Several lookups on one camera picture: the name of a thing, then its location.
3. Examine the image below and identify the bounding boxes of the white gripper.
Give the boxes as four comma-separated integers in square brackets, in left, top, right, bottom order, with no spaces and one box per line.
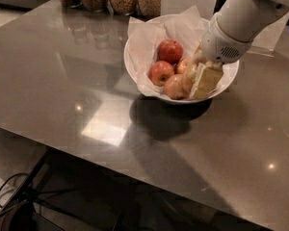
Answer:
[186,13,251,100]

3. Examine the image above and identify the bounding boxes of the yellowish apple front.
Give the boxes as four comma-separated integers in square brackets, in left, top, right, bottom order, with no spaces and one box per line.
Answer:
[182,67,196,94]

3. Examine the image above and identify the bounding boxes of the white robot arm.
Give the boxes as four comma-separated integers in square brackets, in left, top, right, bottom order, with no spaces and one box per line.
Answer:
[187,0,289,100]

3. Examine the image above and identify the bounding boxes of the red apple middle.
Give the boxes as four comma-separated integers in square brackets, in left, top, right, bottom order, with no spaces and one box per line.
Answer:
[174,58,190,74]

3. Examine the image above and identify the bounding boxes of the red apple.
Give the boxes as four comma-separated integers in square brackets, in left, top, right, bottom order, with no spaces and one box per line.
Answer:
[157,38,183,64]
[174,58,190,74]
[147,61,174,87]

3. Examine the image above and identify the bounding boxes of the white ceramic bowl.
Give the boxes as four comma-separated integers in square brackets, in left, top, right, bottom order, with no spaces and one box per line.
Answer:
[123,13,240,105]

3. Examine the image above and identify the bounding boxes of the pale apple front left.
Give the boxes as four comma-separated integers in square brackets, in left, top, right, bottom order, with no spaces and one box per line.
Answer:
[163,74,187,100]

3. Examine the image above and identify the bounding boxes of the red apple top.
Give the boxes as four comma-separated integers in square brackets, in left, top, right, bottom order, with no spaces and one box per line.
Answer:
[157,38,183,64]

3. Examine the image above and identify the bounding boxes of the white paper bowl liner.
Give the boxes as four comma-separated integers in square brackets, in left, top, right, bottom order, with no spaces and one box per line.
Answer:
[126,5,224,100]

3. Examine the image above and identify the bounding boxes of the red apple left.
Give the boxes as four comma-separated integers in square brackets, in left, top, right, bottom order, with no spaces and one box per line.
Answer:
[147,61,174,87]

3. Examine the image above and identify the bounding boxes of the black cable under table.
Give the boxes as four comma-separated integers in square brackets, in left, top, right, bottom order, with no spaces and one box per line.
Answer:
[0,172,30,209]

